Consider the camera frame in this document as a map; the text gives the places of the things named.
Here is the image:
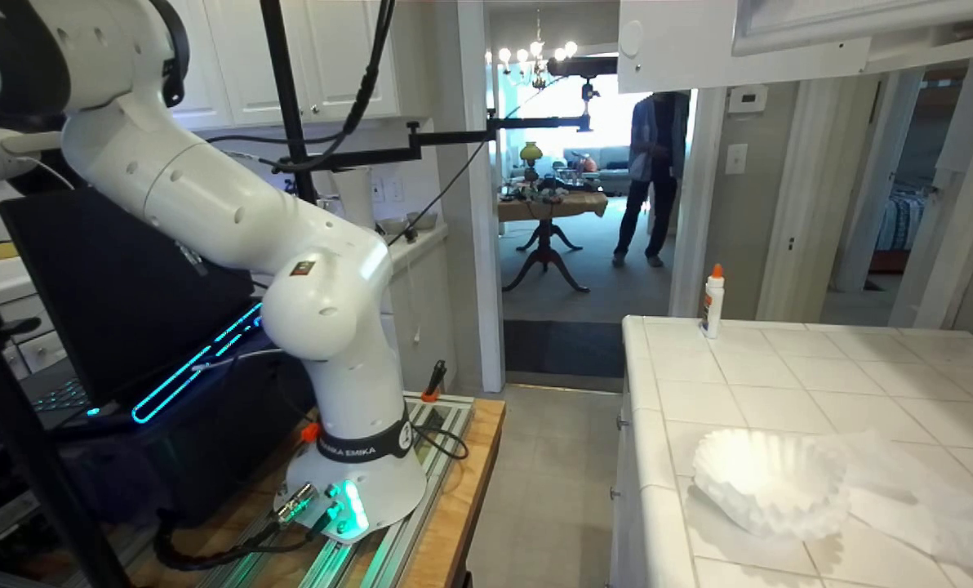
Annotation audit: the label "dark wooden pedestal table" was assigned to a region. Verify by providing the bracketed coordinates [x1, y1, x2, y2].
[493, 189, 611, 298]

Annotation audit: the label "thick black hanging cable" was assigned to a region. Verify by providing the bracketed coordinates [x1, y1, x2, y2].
[321, 0, 402, 146]

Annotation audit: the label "white cupboard door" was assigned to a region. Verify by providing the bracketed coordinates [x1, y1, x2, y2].
[613, 0, 973, 95]

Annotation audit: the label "white panel room door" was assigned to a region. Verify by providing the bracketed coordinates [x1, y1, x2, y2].
[755, 75, 886, 323]

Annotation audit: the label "black camera on boom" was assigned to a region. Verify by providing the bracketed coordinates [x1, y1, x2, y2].
[546, 53, 622, 83]

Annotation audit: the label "red black clamp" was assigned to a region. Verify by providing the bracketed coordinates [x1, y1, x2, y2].
[422, 355, 455, 407]

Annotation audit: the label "white wall thermostat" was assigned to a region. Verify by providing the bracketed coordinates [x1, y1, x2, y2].
[725, 83, 775, 119]

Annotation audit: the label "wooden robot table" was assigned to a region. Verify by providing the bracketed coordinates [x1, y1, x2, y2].
[25, 391, 511, 588]

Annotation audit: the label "person in dark clothes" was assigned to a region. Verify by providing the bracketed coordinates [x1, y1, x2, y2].
[611, 92, 693, 272]

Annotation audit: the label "white light switch plate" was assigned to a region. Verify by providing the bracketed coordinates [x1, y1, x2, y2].
[721, 139, 752, 179]

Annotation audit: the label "white coffee filter stack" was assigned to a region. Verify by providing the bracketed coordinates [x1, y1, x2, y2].
[687, 426, 856, 541]

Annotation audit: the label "clear plastic bag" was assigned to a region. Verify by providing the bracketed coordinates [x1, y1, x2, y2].
[824, 433, 973, 575]

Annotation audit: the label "black computer case LED strip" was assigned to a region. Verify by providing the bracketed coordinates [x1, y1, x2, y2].
[0, 183, 318, 527]

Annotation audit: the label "white kitchen wall cabinets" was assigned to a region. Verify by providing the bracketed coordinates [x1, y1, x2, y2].
[165, 0, 439, 128]

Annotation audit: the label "black stand pole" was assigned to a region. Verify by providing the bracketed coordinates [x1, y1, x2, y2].
[254, 0, 325, 205]

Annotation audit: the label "white glue bottle orange cap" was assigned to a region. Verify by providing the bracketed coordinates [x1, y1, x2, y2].
[699, 260, 728, 341]

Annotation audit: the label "black tripod leg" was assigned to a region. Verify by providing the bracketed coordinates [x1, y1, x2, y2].
[0, 289, 135, 588]

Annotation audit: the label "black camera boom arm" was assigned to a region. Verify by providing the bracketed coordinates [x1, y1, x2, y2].
[260, 108, 604, 175]

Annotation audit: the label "lit chandelier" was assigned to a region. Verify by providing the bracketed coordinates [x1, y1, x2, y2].
[493, 36, 582, 92]

